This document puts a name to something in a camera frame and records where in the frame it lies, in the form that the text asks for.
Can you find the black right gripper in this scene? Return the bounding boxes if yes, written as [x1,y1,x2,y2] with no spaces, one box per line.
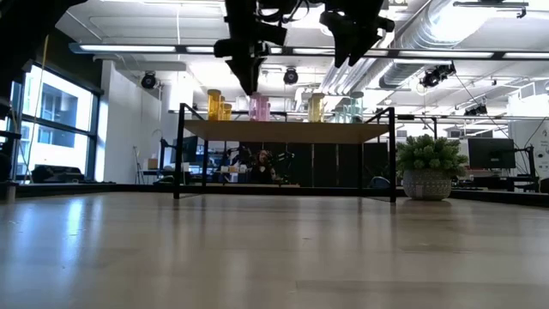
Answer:
[320,0,395,69]

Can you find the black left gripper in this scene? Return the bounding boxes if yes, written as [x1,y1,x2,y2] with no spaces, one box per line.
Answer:
[213,0,287,96]

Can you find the pink medicine bottle white cap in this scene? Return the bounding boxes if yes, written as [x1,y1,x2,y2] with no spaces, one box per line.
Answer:
[249,92,262,122]

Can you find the green medicine bottle white cap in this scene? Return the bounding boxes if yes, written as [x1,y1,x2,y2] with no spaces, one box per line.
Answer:
[348,90,365,124]

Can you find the yellow medicine bottle white cap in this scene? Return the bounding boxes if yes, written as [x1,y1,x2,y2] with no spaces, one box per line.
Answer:
[307,93,326,123]

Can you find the long ceiling light strip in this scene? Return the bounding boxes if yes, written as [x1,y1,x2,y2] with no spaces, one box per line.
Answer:
[79,44,215,55]
[396,50,549,60]

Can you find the black computer monitor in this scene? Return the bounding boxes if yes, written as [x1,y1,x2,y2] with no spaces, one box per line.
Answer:
[171,136,200,165]
[467,136,517,170]

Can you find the person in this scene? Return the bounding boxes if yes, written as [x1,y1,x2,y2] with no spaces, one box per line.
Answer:
[250,148,280,185]

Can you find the black partition panels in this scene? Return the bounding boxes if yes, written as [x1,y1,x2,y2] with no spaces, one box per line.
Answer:
[238,141,390,189]

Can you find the green succulent in patterned pot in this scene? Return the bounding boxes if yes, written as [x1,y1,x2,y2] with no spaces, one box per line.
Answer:
[395,133,469,202]

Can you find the large window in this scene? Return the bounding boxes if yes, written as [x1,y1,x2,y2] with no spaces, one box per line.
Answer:
[10,64,103,182]

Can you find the black sofa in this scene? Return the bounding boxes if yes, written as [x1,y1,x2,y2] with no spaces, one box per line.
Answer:
[30,164,86,185]

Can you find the silver ventilation duct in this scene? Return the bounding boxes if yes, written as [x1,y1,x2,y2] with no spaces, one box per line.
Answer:
[325,0,458,92]

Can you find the wooden shelf with black frame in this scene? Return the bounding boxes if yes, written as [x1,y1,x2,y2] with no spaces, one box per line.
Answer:
[173,102,397,203]

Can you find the black metal rig frame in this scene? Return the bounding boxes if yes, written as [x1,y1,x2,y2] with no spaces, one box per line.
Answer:
[0,182,549,208]

